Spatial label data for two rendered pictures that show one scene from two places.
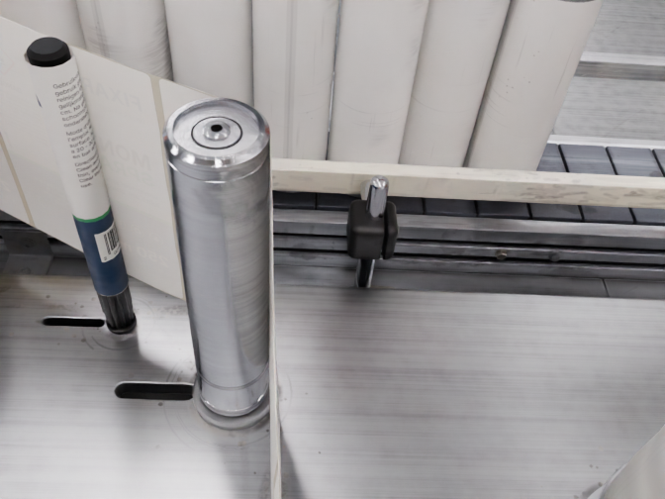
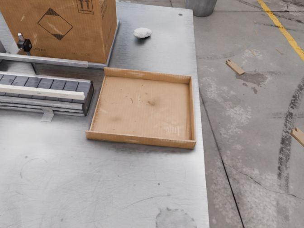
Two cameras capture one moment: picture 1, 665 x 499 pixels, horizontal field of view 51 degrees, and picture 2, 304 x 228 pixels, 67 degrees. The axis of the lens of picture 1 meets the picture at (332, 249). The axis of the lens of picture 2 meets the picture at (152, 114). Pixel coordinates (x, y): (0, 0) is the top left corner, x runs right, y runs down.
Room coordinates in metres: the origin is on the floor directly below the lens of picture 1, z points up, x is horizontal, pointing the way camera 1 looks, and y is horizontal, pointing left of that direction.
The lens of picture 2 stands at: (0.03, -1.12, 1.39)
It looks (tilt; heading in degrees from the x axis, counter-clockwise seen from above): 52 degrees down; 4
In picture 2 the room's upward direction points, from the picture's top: 7 degrees clockwise
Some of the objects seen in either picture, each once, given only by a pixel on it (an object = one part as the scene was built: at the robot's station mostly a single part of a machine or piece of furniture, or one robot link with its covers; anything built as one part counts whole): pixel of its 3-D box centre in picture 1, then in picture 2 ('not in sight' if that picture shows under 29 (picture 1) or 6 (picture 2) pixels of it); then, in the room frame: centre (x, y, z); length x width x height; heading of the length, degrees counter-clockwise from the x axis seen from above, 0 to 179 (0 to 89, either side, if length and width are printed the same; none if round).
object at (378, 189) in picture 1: (370, 246); not in sight; (0.30, -0.02, 0.89); 0.03 x 0.03 x 0.12; 5
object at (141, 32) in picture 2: not in sight; (142, 32); (0.86, -0.99, 0.85); 0.08 x 0.07 x 0.04; 108
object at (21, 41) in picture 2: not in sight; (27, 61); (0.52, -0.69, 0.91); 0.07 x 0.03 x 0.16; 5
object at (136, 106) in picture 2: not in sight; (144, 104); (0.48, -1.07, 0.85); 0.30 x 0.26 x 0.04; 95
